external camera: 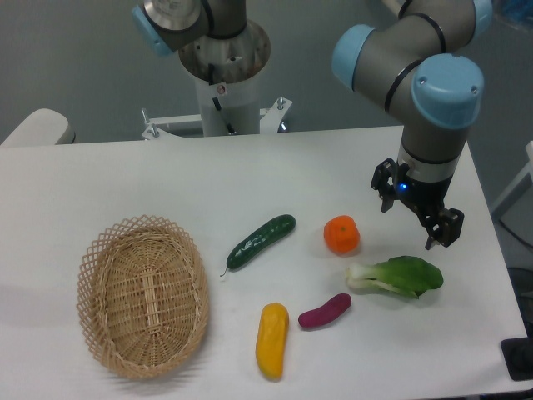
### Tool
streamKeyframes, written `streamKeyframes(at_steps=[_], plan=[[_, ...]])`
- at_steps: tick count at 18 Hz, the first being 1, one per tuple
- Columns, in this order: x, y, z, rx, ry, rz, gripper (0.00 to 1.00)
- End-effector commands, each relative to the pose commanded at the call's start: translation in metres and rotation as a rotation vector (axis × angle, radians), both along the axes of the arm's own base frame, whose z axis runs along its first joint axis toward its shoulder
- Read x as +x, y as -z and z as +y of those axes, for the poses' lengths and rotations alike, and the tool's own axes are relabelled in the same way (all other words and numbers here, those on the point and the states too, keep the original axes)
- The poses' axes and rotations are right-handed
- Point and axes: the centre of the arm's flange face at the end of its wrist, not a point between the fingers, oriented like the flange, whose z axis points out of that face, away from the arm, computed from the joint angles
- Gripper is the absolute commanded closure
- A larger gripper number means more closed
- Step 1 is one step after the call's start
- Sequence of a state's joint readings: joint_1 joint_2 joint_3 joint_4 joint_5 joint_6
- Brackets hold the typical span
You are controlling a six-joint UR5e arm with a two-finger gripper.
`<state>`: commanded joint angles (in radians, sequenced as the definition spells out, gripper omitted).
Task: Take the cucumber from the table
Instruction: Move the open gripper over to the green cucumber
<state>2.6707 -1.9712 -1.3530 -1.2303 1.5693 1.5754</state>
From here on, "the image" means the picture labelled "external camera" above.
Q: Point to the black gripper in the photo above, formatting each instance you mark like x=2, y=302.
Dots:
x=425, y=199

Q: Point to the green cucumber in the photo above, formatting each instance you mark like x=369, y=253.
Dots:
x=259, y=240

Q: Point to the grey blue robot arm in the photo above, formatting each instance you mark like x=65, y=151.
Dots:
x=411, y=70

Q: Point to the green bok choy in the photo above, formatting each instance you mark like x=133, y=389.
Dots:
x=407, y=276

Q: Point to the orange tangerine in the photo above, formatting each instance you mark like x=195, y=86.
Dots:
x=341, y=234

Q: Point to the purple sweet potato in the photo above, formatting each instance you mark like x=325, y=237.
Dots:
x=327, y=313

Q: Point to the black device at table edge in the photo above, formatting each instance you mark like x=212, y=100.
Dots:
x=517, y=354

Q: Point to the yellow squash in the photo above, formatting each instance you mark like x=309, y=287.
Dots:
x=271, y=340

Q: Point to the woven wicker basket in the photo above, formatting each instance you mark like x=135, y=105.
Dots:
x=142, y=297

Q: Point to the white chair armrest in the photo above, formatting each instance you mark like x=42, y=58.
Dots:
x=43, y=127

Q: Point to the white frame at right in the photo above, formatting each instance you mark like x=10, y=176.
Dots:
x=518, y=186

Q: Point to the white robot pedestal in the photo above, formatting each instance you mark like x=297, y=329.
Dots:
x=226, y=76

